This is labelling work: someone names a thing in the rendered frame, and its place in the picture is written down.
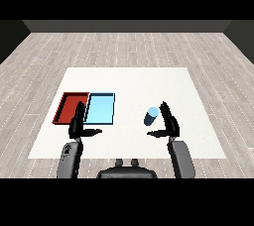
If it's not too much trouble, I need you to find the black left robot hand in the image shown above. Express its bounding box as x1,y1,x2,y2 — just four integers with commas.
67,100,103,140

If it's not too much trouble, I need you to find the small blue can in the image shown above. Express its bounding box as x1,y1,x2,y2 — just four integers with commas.
143,106,161,127

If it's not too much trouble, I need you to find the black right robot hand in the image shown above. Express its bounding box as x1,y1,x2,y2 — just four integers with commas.
146,100,181,139

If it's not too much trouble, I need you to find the dark grey robot body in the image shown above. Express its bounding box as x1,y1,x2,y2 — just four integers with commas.
96,159,159,179

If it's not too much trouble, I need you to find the light blue shallow open box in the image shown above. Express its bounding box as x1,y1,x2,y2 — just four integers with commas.
82,92,116,126

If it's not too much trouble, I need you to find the red shallow open box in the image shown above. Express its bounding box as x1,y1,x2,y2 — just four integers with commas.
52,91,90,126

